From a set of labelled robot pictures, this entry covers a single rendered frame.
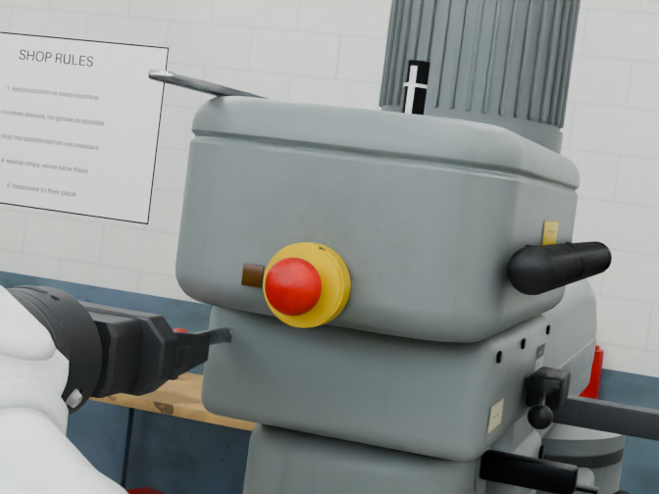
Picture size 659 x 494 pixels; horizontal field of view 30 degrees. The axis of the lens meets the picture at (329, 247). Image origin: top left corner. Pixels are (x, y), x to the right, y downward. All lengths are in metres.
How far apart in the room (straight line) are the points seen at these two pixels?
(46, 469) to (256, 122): 0.39
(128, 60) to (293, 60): 0.83
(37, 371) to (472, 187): 0.35
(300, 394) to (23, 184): 5.25
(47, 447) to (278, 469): 0.47
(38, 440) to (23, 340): 0.06
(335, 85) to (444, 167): 4.70
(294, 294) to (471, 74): 0.47
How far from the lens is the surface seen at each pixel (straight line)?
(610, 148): 5.28
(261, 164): 0.89
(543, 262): 0.86
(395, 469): 1.01
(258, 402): 1.00
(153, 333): 0.84
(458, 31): 1.24
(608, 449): 1.59
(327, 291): 0.85
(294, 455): 1.03
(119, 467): 5.86
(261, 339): 0.99
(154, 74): 0.87
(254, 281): 0.89
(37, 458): 0.59
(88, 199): 6.00
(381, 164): 0.86
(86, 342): 0.78
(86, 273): 6.01
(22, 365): 0.63
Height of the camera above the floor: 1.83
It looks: 3 degrees down
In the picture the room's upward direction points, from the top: 7 degrees clockwise
